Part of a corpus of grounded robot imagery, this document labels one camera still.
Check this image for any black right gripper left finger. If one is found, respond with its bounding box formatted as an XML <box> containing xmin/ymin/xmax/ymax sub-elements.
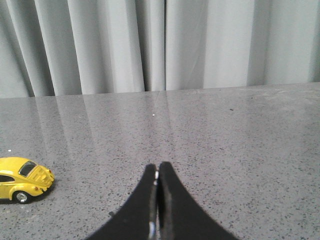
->
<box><xmin>88</xmin><ymin>164</ymin><xmax>158</xmax><ymax>240</ymax></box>

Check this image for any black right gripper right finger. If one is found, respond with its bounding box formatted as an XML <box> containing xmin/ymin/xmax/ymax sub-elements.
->
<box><xmin>157</xmin><ymin>162</ymin><xmax>236</xmax><ymax>240</ymax></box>

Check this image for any yellow toy beetle car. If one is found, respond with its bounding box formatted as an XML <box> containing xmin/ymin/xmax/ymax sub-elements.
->
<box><xmin>0</xmin><ymin>156</ymin><xmax>55</xmax><ymax>204</ymax></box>

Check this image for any grey pleated curtain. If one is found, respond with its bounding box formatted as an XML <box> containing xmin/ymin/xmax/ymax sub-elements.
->
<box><xmin>0</xmin><ymin>0</ymin><xmax>320</xmax><ymax>98</ymax></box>

